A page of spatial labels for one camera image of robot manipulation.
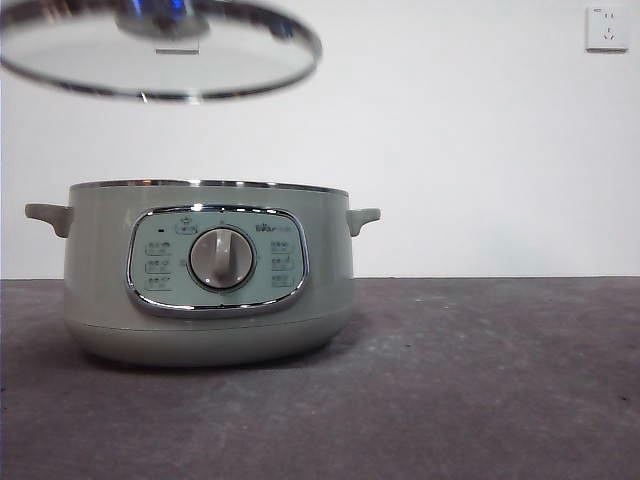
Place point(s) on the pale green electric cooking pot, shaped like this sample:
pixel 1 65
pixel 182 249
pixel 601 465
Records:
pixel 100 280

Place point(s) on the glass lid with green knob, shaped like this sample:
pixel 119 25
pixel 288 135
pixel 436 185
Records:
pixel 75 55

